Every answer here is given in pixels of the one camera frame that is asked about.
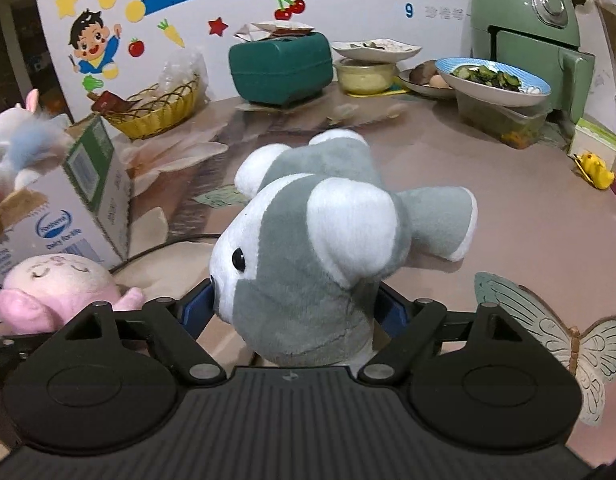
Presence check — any light green air fryer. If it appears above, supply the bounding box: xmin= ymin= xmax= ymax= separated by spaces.
xmin=469 ymin=0 xmax=596 ymax=123

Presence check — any white and blue plush toy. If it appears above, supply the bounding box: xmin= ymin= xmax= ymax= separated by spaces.
xmin=0 ymin=89 xmax=73 ymax=211

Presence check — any clear plastic food container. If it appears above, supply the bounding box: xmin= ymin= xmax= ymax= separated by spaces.
xmin=455 ymin=92 xmax=549 ymax=150

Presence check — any clear plastic bag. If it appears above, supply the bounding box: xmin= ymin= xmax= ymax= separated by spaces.
xmin=158 ymin=50 xmax=209 ymax=96

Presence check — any pink plush toy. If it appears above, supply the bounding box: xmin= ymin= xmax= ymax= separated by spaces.
xmin=0 ymin=254 xmax=146 ymax=336

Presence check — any white plate with leftovers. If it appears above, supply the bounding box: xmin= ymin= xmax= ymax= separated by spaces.
xmin=332 ymin=40 xmax=423 ymax=62

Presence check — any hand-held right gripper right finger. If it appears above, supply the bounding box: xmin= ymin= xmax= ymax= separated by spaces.
xmin=357 ymin=282 xmax=532 ymax=382

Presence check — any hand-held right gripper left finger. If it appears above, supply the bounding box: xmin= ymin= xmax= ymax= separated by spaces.
xmin=62 ymin=279 xmax=227 ymax=382

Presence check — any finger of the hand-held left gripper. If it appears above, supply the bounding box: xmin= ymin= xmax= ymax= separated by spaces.
xmin=0 ymin=332 xmax=53 ymax=391

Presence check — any carrot wall sticker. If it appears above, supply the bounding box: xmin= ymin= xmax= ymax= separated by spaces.
xmin=158 ymin=19 xmax=185 ymax=47

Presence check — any yellow toy figure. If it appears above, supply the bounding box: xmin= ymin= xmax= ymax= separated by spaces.
xmin=574 ymin=151 xmax=616 ymax=190

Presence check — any brown snack packet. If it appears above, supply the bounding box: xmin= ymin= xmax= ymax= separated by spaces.
xmin=90 ymin=91 xmax=134 ymax=114

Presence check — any white and green cardboard box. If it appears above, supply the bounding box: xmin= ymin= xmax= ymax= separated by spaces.
xmin=0 ymin=115 xmax=133 ymax=286

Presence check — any pale yellow bowl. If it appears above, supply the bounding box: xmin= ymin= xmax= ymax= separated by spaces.
xmin=334 ymin=58 xmax=396 ymax=95

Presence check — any plate with egg and mushroom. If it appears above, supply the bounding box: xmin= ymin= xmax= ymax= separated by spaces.
xmin=398 ymin=60 xmax=459 ymax=99

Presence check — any dark green plastic box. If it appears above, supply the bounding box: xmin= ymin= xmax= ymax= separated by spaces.
xmin=229 ymin=31 xmax=333 ymax=107

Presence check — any small white and green box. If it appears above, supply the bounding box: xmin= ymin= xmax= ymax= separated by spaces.
xmin=568 ymin=117 xmax=616 ymax=171

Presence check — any blue rimmed plate with cucumber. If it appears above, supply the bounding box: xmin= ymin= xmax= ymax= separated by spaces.
xmin=435 ymin=57 xmax=552 ymax=108

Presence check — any grey and white plush dog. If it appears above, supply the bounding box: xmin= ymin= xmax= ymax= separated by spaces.
xmin=210 ymin=129 xmax=479 ymax=368

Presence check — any white cardboard panel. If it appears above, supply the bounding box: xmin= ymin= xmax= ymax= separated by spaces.
xmin=585 ymin=0 xmax=616 ymax=141

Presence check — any yellow wicker basket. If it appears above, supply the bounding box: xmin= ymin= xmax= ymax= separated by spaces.
xmin=104 ymin=75 xmax=201 ymax=140

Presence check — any cartoon boy wall sticker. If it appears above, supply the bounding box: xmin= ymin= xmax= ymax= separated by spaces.
xmin=68 ymin=8 xmax=123 ymax=80

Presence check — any cherry wall sticker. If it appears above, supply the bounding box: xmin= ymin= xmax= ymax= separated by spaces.
xmin=274 ymin=0 xmax=306 ymax=22

